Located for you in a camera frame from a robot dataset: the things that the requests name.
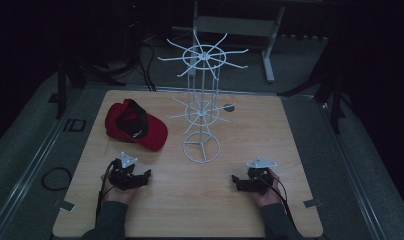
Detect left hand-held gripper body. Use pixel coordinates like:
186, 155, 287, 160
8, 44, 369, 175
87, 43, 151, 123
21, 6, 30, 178
108, 151, 148, 192

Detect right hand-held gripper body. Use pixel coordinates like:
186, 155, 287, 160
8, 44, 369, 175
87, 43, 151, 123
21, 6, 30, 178
243, 156, 280, 196

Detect red baseball cap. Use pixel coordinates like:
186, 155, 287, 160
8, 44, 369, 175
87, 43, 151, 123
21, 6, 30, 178
104, 98, 169, 152

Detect white wire display rack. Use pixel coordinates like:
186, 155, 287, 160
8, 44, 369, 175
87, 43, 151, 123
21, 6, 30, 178
157, 29, 250, 165

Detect person's left hand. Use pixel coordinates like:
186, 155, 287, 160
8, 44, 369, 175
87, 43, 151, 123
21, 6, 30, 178
102, 173, 139, 205

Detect person's right hand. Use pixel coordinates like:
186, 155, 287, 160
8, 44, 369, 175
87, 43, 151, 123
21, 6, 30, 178
251, 169, 285, 208

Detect black tripod stand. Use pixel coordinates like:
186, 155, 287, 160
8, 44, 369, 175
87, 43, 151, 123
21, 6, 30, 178
54, 56, 128, 120
278, 39, 354, 135

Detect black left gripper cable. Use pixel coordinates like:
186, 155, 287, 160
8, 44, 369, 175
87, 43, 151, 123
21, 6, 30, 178
95, 158, 122, 231

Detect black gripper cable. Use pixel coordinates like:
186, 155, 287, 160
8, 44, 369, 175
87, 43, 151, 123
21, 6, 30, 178
258, 175, 296, 226
95, 158, 122, 231

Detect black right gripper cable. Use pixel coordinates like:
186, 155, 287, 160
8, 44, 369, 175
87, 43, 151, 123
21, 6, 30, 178
258, 175, 296, 226

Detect grey metal table bracket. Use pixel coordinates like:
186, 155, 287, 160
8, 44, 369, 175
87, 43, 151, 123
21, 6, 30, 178
303, 198, 324, 209
53, 199, 76, 213

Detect black cable loop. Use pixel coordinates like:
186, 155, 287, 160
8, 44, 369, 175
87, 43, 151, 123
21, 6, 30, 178
40, 166, 73, 192

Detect black floor cables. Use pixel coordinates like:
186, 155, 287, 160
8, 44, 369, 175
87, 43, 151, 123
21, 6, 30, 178
121, 34, 158, 93

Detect grey metal desk frame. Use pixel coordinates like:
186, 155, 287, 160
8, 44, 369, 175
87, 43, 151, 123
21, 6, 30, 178
191, 0, 287, 84

